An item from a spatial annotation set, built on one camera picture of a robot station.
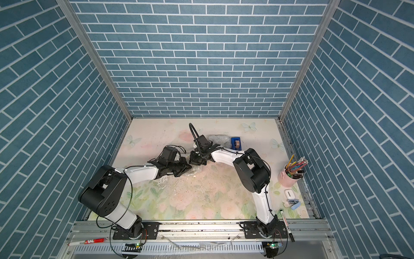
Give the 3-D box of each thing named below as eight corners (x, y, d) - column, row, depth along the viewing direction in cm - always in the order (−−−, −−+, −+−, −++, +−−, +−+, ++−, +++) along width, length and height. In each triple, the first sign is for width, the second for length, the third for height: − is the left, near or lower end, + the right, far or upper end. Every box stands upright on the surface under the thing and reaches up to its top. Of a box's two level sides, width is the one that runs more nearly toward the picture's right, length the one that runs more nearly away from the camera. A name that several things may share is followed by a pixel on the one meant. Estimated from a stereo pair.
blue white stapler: (290, 209, 82) (292, 208, 81) (287, 200, 85) (289, 199, 83) (300, 209, 82) (302, 208, 81) (297, 200, 85) (299, 199, 83)
